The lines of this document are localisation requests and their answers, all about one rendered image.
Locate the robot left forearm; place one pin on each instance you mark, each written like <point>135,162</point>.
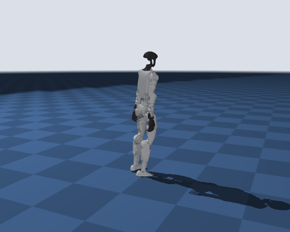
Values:
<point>138,99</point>

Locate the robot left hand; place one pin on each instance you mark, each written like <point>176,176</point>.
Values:
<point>134,117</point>

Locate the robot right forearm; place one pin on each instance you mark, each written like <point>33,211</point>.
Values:
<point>151,103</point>

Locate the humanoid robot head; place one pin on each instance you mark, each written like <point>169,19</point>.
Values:
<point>150,55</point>

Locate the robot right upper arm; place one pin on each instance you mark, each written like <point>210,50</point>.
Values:
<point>153,82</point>

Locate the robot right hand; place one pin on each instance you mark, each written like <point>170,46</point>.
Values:
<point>151,123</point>

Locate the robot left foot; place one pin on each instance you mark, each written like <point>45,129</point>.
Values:
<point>133,167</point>

